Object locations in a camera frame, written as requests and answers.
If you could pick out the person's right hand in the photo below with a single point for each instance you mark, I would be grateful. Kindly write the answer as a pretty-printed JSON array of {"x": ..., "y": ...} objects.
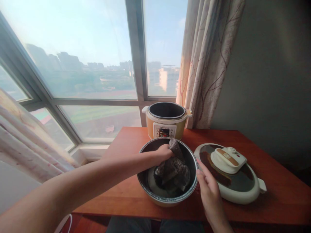
[{"x": 211, "y": 194}]

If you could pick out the person's left hand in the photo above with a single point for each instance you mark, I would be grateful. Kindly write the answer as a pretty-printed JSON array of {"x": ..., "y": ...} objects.
[{"x": 163, "y": 153}]

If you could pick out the person's left fingers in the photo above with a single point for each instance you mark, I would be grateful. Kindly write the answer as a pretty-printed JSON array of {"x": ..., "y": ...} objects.
[{"x": 170, "y": 152}]

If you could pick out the dark grey cleaning cloth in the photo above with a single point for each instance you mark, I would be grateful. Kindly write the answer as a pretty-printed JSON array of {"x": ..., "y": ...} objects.
[{"x": 175, "y": 170}]

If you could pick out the metal cooking pot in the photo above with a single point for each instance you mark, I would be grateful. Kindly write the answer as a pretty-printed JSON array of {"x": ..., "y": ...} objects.
[{"x": 145, "y": 179}]

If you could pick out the yellow electric pressure cooker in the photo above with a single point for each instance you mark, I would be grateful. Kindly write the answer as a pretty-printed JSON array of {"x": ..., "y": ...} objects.
[{"x": 165, "y": 128}]

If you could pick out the white pressure cooker lid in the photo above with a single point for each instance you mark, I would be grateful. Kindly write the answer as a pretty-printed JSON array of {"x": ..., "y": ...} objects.
[{"x": 233, "y": 174}]

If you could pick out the person's legs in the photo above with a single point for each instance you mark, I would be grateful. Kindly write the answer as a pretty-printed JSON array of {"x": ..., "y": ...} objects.
[{"x": 155, "y": 225}]

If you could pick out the beige branch-patterned curtain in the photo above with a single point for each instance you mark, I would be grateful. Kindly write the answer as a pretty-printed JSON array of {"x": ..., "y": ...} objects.
[
  {"x": 26, "y": 145},
  {"x": 206, "y": 68}
]

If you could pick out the large window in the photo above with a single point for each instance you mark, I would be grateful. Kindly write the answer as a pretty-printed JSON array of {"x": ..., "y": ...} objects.
[{"x": 92, "y": 72}]

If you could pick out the white curved object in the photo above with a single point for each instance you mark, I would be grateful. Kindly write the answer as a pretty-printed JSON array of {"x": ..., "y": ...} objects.
[{"x": 68, "y": 223}]

